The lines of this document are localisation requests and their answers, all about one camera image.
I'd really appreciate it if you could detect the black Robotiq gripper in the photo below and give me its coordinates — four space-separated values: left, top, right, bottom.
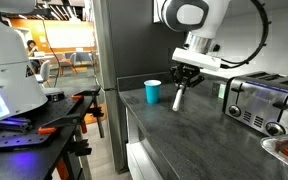
169 63 206 89

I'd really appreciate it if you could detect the blue plastic cup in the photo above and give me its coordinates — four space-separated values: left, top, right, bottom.
143 79 163 105

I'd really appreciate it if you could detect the grey steel refrigerator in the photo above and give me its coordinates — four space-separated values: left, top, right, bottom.
91 0 189 175

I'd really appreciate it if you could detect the chrome and black toaster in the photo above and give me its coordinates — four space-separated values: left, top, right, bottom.
221 70 288 137

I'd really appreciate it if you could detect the white base cabinet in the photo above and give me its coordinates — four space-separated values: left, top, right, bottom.
125 105 165 180

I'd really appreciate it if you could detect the orange black bar clamp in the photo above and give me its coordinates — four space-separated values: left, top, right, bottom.
70 86 105 118
36 113 86 136

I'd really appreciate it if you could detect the grey sofa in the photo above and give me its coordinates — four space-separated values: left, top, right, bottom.
75 50 94 67

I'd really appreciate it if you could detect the wooden grey lounge chair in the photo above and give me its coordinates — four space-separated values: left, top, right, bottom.
58 52 79 77

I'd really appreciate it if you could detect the aluminium foil tray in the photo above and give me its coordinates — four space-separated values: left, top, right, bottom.
259 132 288 180

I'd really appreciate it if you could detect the small black table device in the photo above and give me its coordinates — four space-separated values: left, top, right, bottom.
43 90 66 103

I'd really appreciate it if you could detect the grey office chair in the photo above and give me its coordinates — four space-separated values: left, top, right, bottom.
34 59 52 89

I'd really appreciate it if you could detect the open laptop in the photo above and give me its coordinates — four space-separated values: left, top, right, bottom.
33 50 47 59

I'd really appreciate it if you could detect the seated person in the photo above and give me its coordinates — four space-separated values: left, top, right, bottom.
25 39 42 75

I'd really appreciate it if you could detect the black perforated robot table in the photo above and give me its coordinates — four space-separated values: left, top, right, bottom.
0 85 102 180

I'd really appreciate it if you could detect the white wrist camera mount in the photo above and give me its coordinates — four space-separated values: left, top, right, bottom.
171 47 224 72

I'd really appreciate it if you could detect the black clamp screw handle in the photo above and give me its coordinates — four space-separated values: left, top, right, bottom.
66 138 94 158

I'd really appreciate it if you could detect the hanging black cable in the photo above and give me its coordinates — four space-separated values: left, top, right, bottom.
38 15 62 89

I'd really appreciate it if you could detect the orange clamp handle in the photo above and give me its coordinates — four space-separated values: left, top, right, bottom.
55 157 71 180

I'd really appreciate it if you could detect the black aluminium rail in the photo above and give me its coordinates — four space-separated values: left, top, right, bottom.
0 116 32 133

